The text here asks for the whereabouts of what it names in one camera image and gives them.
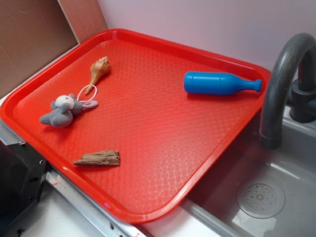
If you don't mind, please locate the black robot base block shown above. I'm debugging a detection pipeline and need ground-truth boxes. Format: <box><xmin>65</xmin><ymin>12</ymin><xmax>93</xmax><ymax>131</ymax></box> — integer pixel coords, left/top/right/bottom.
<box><xmin>0</xmin><ymin>142</ymin><xmax>47</xmax><ymax>235</ymax></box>

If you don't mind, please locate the grey plush mouse toy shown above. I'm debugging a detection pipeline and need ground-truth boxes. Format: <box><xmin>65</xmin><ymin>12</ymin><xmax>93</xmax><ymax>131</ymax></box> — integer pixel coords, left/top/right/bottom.
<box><xmin>39</xmin><ymin>84</ymin><xmax>98</xmax><ymax>128</ymax></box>

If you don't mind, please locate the round sink drain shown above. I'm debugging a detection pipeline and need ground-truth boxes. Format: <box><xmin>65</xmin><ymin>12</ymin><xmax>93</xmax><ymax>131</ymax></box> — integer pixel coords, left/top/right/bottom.
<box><xmin>236</xmin><ymin>178</ymin><xmax>285</xmax><ymax>219</ymax></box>

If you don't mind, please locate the silver metal rail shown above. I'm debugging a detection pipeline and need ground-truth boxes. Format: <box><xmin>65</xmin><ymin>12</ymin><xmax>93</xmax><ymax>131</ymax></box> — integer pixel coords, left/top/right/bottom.
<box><xmin>0</xmin><ymin>122</ymin><xmax>146</xmax><ymax>237</ymax></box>

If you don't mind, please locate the brown wood piece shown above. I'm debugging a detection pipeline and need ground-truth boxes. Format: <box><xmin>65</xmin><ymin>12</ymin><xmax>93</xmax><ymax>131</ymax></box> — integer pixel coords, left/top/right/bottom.
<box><xmin>73</xmin><ymin>150</ymin><xmax>120</xmax><ymax>167</ymax></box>

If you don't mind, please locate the grey plastic sink basin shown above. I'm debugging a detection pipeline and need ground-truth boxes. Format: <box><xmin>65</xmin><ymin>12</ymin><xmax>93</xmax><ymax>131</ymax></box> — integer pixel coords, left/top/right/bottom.
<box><xmin>182</xmin><ymin>116</ymin><xmax>316</xmax><ymax>237</ymax></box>

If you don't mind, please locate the blue plastic bottle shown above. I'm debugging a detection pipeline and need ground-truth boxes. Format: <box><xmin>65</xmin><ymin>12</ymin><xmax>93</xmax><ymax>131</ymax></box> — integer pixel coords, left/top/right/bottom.
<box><xmin>184</xmin><ymin>72</ymin><xmax>262</xmax><ymax>96</ymax></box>

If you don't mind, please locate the brown conch seashell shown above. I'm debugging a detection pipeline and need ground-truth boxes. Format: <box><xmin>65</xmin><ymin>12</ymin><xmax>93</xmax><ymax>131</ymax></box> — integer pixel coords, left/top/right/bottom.
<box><xmin>85</xmin><ymin>56</ymin><xmax>110</xmax><ymax>95</ymax></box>

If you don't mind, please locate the grey curved faucet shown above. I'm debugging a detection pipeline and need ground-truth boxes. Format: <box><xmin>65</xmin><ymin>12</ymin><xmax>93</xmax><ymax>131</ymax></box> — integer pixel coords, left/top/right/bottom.
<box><xmin>260</xmin><ymin>33</ymin><xmax>316</xmax><ymax>149</ymax></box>

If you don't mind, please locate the brown cardboard panel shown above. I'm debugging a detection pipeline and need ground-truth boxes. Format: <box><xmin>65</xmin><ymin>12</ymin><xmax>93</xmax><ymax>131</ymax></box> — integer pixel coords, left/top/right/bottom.
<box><xmin>0</xmin><ymin>0</ymin><xmax>107</xmax><ymax>98</ymax></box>

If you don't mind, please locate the red plastic tray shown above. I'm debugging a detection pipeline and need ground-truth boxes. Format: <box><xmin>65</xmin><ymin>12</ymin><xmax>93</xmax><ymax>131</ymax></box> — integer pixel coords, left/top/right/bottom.
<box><xmin>0</xmin><ymin>29</ymin><xmax>270</xmax><ymax>223</ymax></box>

